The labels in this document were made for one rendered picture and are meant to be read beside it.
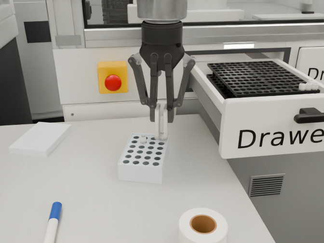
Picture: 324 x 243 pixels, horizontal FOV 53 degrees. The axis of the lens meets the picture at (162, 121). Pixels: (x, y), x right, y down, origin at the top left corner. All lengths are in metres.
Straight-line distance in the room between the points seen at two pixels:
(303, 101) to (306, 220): 0.78
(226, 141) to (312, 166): 0.63
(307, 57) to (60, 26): 0.64
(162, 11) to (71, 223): 0.37
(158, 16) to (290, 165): 0.73
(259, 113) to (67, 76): 0.49
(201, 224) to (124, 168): 0.19
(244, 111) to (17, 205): 0.42
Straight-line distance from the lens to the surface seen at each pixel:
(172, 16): 0.57
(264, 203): 1.19
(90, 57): 0.83
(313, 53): 0.97
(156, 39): 0.58
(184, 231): 0.47
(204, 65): 0.89
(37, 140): 0.77
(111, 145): 0.75
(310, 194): 1.25
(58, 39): 0.83
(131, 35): 0.82
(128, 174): 0.62
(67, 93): 0.87
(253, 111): 0.56
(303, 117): 0.57
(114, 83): 0.77
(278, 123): 0.59
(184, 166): 0.67
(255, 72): 0.81
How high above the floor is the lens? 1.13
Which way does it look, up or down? 26 degrees down
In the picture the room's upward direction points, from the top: straight up
